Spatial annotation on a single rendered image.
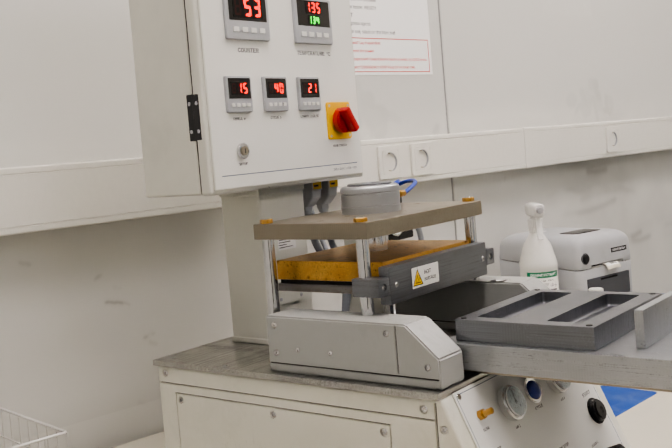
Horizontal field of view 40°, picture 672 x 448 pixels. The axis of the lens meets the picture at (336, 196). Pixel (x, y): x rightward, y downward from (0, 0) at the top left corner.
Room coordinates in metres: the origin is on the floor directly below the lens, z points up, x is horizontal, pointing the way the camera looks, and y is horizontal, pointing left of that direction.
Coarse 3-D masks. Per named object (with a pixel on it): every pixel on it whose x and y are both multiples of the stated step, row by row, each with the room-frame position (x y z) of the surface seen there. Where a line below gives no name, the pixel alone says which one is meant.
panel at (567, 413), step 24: (480, 384) 1.02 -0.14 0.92; (504, 384) 1.05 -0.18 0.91; (576, 384) 1.16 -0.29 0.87; (480, 408) 1.00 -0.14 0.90; (528, 408) 1.06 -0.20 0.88; (552, 408) 1.10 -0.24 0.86; (576, 408) 1.14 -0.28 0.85; (480, 432) 0.98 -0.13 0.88; (504, 432) 1.01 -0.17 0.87; (528, 432) 1.04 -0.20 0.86; (552, 432) 1.07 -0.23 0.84; (576, 432) 1.11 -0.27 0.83; (600, 432) 1.15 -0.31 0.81
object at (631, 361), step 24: (648, 312) 0.93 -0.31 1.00; (624, 336) 0.98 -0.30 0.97; (648, 336) 0.93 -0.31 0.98; (480, 360) 1.00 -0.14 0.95; (504, 360) 0.98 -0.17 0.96; (528, 360) 0.96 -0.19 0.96; (552, 360) 0.95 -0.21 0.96; (576, 360) 0.93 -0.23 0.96; (600, 360) 0.91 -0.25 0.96; (624, 360) 0.90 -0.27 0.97; (648, 360) 0.88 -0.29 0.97; (600, 384) 0.94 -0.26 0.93; (624, 384) 0.90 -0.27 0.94; (648, 384) 0.88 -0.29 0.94
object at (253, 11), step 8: (232, 0) 1.22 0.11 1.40; (240, 0) 1.23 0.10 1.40; (248, 0) 1.24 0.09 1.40; (256, 0) 1.25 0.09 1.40; (240, 8) 1.23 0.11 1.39; (248, 8) 1.24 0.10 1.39; (256, 8) 1.25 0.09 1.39; (240, 16) 1.22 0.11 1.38; (248, 16) 1.24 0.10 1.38; (256, 16) 1.25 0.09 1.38
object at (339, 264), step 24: (384, 240) 1.21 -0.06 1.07; (408, 240) 1.30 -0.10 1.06; (432, 240) 1.28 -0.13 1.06; (456, 240) 1.25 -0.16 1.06; (288, 264) 1.18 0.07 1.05; (312, 264) 1.15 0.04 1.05; (336, 264) 1.13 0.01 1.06; (384, 264) 1.09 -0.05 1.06; (288, 288) 1.18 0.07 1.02; (312, 288) 1.16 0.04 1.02; (336, 288) 1.13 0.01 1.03
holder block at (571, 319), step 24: (480, 312) 1.06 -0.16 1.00; (504, 312) 1.08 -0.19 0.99; (528, 312) 1.03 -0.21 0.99; (552, 312) 1.02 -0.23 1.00; (576, 312) 1.04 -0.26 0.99; (600, 312) 1.07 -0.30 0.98; (624, 312) 0.99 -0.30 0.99; (456, 336) 1.03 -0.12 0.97; (480, 336) 1.01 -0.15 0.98; (504, 336) 0.99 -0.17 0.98; (528, 336) 0.97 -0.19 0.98; (552, 336) 0.96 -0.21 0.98; (576, 336) 0.94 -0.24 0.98; (600, 336) 0.94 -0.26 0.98
